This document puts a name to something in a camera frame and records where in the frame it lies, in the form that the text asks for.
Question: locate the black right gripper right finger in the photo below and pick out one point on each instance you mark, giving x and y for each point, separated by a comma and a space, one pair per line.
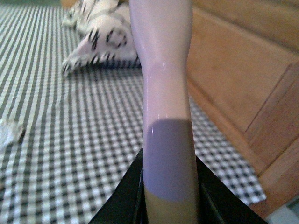
217, 204

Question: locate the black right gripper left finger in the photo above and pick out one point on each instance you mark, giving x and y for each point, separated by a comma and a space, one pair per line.
126, 205

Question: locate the white hand brush black bristles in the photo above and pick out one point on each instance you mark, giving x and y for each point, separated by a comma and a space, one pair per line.
165, 105

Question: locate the black white checkered bedsheet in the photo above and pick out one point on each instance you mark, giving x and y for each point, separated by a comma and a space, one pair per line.
81, 132

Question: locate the black white patterned pillow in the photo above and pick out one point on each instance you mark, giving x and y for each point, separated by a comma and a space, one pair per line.
107, 36

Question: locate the wooden bed frame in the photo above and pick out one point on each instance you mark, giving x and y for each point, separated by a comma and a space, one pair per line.
242, 66

